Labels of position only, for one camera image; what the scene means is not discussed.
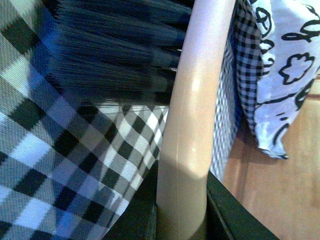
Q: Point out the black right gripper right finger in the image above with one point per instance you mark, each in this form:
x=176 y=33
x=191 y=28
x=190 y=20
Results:
x=223 y=217

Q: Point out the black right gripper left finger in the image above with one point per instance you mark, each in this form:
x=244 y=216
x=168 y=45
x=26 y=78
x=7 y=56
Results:
x=139 y=220

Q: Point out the beige hand brush black bristles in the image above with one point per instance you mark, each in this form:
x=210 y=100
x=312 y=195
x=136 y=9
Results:
x=152 y=53

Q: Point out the white floral print pillow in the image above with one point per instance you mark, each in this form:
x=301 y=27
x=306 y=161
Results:
x=290 y=56

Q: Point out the small gingham bed sheet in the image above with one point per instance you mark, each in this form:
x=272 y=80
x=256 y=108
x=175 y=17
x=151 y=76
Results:
x=237 y=88

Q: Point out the large check plaid blanket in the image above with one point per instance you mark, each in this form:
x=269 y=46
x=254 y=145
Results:
x=67 y=172

